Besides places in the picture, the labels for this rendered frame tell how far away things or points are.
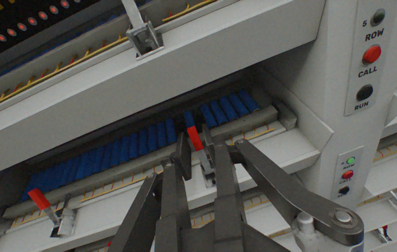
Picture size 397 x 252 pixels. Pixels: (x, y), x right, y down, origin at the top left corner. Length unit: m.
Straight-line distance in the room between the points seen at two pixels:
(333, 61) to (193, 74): 0.14
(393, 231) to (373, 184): 0.42
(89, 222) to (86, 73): 0.25
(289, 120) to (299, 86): 0.05
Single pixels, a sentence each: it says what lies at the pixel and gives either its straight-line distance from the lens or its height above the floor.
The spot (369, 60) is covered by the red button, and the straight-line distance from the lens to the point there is 0.24.
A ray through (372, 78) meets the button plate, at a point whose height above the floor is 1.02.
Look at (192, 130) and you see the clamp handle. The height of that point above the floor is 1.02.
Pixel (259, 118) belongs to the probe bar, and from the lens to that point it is 0.27.
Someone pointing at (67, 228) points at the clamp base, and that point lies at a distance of 0.37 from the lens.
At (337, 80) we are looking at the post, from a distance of 0.23.
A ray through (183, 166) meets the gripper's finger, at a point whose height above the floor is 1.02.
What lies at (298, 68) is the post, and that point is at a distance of 0.25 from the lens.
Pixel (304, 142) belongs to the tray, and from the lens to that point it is 0.28.
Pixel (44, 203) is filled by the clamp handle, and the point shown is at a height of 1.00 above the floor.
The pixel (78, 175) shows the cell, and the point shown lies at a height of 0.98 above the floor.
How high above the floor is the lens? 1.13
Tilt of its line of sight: 30 degrees down
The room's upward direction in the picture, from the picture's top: 24 degrees counter-clockwise
